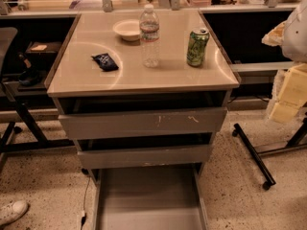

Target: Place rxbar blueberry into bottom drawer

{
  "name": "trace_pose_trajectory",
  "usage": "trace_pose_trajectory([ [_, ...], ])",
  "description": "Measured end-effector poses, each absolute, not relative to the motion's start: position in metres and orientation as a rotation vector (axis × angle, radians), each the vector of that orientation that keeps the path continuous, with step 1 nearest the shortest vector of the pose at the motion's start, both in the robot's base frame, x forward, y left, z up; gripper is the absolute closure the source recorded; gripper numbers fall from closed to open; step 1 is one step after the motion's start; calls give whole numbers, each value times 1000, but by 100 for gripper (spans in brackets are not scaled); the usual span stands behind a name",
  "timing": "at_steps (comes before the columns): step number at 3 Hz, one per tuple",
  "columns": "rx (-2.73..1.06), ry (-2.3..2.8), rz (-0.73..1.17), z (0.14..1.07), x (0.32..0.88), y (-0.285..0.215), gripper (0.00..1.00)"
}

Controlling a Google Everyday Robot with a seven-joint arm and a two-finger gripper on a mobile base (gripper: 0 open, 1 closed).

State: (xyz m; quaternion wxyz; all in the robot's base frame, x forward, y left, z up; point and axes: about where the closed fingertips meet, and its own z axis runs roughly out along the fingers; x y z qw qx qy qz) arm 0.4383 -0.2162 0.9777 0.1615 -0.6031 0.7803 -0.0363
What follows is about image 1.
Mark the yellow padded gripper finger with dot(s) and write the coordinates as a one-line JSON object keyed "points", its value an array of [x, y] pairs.
{"points": [[275, 36], [289, 93]]}

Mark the dark blue rxbar wrapper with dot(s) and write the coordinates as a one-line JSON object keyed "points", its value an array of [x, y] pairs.
{"points": [[105, 62]]}

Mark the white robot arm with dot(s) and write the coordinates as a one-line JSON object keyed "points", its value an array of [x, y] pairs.
{"points": [[291, 37]]}

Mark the grey top drawer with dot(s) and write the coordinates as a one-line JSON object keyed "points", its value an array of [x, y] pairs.
{"points": [[143, 123]]}

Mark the grey middle drawer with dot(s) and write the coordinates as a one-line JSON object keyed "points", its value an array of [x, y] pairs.
{"points": [[144, 157]]}

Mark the grey drawer cabinet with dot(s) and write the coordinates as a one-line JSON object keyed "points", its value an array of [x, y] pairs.
{"points": [[80, 86]]}

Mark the grey open bottom drawer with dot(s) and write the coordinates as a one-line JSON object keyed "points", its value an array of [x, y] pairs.
{"points": [[149, 198]]}

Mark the black wheeled stand base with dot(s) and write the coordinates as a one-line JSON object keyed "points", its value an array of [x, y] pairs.
{"points": [[295, 143]]}

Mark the green soda can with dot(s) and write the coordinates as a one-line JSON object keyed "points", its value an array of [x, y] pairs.
{"points": [[198, 40]]}

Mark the clear plastic water bottle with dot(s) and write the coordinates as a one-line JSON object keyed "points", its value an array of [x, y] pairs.
{"points": [[149, 36]]}

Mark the white paper bowl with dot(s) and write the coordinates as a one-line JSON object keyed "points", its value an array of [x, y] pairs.
{"points": [[127, 29]]}

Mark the black box with note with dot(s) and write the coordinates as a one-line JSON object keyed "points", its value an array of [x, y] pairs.
{"points": [[43, 47]]}

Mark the black shoe on shelf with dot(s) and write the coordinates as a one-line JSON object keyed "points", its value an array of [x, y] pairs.
{"points": [[31, 75]]}

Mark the white sneaker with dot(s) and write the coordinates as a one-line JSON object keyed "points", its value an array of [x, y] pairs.
{"points": [[13, 211]]}

